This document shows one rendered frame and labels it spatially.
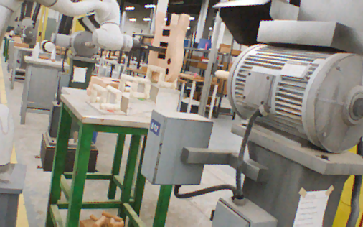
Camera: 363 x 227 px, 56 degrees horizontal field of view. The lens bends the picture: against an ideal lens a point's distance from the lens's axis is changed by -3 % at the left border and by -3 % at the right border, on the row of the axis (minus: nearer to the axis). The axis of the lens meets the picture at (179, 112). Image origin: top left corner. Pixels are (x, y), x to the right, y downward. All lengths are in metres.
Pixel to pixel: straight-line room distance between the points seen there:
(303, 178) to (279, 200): 0.09
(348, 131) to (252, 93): 0.27
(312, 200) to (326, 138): 0.17
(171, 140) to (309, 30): 0.47
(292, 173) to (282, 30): 0.40
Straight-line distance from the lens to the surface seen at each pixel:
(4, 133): 1.45
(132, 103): 1.91
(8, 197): 1.46
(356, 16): 1.09
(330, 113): 0.89
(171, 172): 1.01
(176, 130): 0.98
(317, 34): 0.96
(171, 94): 2.00
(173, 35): 2.02
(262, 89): 0.96
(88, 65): 3.57
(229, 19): 1.47
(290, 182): 0.93
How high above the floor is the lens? 1.27
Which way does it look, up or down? 8 degrees down
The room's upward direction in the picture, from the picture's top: 11 degrees clockwise
